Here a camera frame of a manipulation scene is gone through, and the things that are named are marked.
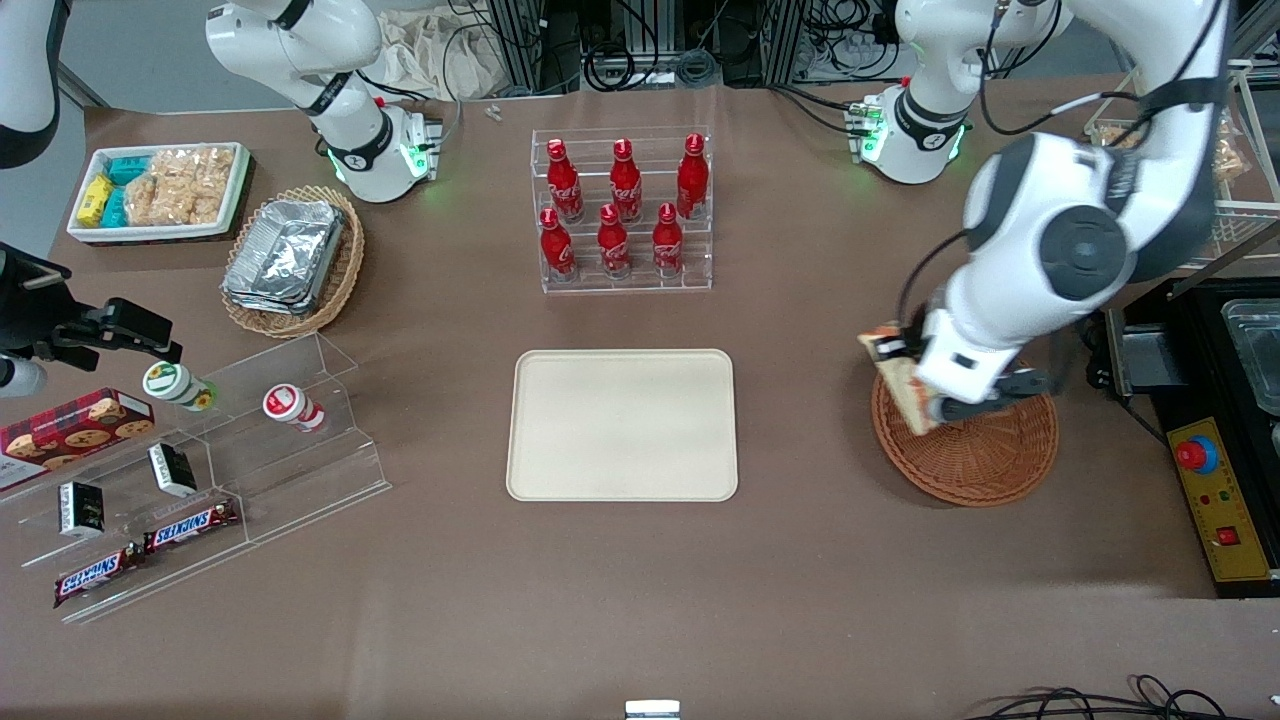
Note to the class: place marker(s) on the grey metal box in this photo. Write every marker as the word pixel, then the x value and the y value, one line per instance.
pixel 1145 355

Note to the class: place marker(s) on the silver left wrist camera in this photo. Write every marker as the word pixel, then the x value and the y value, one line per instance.
pixel 1010 388

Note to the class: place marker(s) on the white rectangular snack tray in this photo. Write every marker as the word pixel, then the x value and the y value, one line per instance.
pixel 150 232

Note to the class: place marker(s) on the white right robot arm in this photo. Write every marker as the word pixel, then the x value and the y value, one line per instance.
pixel 355 150

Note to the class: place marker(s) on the red cola bottle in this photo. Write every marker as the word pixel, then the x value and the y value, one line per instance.
pixel 626 190
pixel 613 245
pixel 564 190
pixel 557 250
pixel 692 185
pixel 667 245

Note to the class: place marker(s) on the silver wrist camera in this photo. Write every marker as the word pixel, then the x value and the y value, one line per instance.
pixel 1010 388
pixel 18 378

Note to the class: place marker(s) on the red lid yogurt cup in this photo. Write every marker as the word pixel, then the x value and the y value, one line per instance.
pixel 290 405

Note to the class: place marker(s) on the triangular sandwich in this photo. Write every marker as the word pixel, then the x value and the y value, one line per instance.
pixel 905 395

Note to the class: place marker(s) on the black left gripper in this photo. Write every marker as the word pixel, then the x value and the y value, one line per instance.
pixel 913 342

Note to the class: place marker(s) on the small white device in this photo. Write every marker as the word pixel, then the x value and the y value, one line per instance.
pixel 652 710

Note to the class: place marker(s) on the round brown wicker basket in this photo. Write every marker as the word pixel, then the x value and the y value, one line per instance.
pixel 990 460

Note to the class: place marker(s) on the red plaid cookie box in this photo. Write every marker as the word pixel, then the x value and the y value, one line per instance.
pixel 70 430

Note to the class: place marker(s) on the snickers chocolate bar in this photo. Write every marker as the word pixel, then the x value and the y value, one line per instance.
pixel 95 577
pixel 190 527

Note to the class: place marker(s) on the clear acrylic bottle rack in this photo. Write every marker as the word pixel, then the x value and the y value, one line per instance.
pixel 590 285

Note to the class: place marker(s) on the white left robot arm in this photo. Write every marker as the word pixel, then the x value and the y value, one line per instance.
pixel 1060 240

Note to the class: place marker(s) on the clear bag of rice crackers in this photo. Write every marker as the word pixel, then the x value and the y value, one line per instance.
pixel 180 185

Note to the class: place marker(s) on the yellow emergency stop panel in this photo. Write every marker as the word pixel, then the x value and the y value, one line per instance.
pixel 1225 510

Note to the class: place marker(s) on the clear acrylic stepped shelf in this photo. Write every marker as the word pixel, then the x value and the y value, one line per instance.
pixel 300 480

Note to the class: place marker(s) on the clear bagged fried snack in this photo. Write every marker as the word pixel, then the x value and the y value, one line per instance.
pixel 1230 155
pixel 1105 133

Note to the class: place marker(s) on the green lid yogurt cup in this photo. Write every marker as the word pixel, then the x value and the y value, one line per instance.
pixel 175 385

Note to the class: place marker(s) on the clear plastic container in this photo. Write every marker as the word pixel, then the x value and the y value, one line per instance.
pixel 1255 355

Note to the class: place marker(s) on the beige rectangular tray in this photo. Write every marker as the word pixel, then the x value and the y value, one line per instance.
pixel 620 425

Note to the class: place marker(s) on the oval light wicker basket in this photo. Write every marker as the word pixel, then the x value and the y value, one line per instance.
pixel 345 270

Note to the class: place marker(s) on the black equipment stand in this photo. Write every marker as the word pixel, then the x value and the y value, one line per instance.
pixel 1200 350

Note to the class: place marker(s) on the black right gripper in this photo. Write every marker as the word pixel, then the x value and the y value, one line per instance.
pixel 28 308

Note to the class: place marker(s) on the stacked aluminium foil trays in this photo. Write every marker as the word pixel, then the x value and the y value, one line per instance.
pixel 285 255

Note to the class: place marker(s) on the crumpled beige cloth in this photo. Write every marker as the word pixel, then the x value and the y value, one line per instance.
pixel 440 55

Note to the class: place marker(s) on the yellow snack packet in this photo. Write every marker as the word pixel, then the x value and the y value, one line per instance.
pixel 95 198

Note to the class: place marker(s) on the small black white box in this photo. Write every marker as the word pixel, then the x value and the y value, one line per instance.
pixel 82 510
pixel 173 470

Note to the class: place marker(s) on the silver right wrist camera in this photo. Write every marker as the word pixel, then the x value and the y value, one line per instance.
pixel 18 378

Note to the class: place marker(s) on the teal snack packet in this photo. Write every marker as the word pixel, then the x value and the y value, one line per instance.
pixel 128 168
pixel 115 208

